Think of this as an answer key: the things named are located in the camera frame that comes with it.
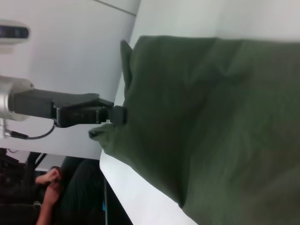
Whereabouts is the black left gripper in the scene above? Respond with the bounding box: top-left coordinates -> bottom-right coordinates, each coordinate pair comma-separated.
8,90 -> 129,129

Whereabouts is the dark green FREE t-shirt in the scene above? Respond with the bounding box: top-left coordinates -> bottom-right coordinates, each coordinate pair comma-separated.
88,34 -> 300,225

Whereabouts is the bystander bare forearm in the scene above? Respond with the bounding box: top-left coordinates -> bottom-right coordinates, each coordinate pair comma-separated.
37,184 -> 62,225

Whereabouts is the bystander bare hand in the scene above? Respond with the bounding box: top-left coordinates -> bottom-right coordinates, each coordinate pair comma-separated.
35,166 -> 63,188

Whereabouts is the seated bystander in dark clothes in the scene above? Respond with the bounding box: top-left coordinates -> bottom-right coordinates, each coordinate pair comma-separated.
56,156 -> 111,225

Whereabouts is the black and silver cable plug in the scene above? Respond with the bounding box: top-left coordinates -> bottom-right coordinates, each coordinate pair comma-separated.
3,120 -> 58,141

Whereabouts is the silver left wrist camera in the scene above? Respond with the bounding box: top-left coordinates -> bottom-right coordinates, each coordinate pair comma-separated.
0,20 -> 31,55

